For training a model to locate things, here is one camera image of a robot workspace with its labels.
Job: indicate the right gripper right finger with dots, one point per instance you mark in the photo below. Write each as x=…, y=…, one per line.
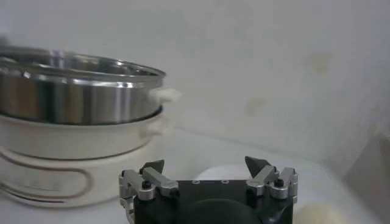
x=265, y=178

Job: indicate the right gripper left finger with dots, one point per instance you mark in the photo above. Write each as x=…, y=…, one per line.
x=158, y=181

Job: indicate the white steamed baozi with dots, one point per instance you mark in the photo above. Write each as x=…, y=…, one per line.
x=317, y=216
x=219, y=173

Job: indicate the stainless steel steamer basket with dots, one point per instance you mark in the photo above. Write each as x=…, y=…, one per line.
x=76, y=100

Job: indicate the cream electric cooker pot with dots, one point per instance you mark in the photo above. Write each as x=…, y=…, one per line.
x=61, y=140

